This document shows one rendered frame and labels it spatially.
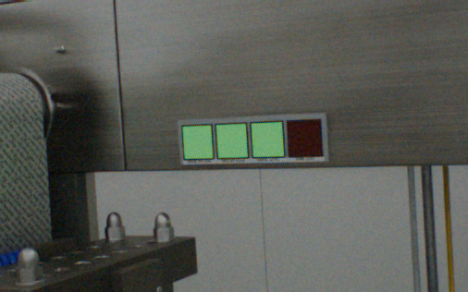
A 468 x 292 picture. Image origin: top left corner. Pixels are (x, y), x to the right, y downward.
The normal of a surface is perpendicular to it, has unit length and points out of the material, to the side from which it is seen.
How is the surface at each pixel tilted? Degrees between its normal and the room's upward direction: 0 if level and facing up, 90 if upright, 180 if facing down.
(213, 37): 90
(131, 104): 90
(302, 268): 90
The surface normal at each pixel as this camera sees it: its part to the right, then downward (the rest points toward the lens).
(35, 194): 0.88, -0.01
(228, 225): -0.48, 0.07
